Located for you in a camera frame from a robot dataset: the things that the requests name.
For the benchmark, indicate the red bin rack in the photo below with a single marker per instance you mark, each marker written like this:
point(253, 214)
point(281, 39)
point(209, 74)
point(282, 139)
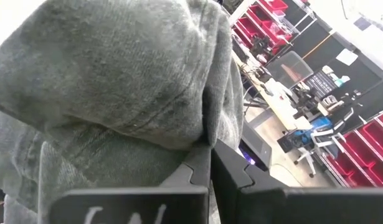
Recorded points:
point(266, 21)
point(365, 146)

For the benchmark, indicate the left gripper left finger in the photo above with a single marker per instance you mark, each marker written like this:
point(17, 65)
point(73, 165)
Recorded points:
point(132, 208)

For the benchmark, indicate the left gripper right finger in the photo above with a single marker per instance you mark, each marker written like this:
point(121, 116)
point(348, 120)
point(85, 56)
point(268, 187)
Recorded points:
point(287, 208)

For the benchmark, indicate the white paper sheet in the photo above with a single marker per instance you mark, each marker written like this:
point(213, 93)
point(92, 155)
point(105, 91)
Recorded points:
point(347, 57)

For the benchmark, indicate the white office chair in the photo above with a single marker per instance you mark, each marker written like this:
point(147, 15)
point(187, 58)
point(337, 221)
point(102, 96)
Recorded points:
point(319, 140)

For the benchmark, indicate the grey mesh office chair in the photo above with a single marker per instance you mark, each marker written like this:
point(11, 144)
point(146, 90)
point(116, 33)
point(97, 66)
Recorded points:
point(289, 70)

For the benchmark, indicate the blue bag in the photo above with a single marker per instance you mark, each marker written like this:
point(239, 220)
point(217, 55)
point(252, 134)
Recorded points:
point(319, 124)

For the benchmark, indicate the wooden desk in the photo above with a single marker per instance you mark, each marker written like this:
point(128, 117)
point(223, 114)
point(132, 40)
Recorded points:
point(281, 107)

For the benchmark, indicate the dark grey baseball cap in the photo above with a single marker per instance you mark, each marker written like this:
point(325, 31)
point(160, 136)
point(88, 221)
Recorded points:
point(101, 77)

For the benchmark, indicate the black computer tower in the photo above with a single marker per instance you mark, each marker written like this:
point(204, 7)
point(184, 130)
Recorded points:
point(256, 146)

